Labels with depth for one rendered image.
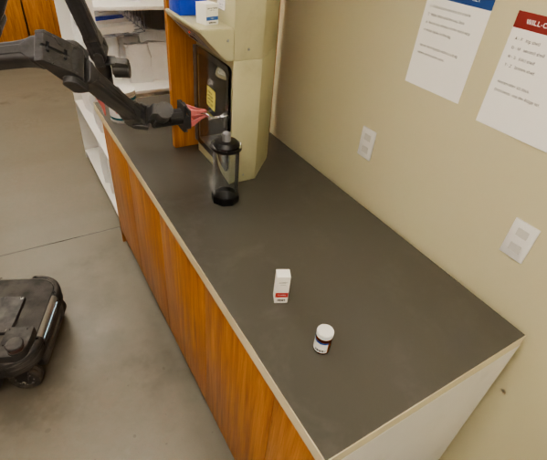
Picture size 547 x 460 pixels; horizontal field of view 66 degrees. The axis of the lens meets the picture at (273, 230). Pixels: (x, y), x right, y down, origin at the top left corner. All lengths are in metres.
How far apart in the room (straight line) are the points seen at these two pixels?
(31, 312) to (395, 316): 1.66
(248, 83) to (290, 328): 0.85
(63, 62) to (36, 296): 1.41
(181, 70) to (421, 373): 1.40
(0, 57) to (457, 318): 1.35
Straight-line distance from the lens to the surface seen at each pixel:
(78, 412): 2.17
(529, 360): 1.47
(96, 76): 1.28
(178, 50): 1.81
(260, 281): 1.25
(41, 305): 2.29
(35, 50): 1.18
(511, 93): 1.26
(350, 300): 1.25
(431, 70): 1.41
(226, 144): 1.44
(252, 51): 1.51
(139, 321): 2.41
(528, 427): 1.60
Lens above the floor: 1.81
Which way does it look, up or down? 37 degrees down
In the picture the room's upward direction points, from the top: 6 degrees clockwise
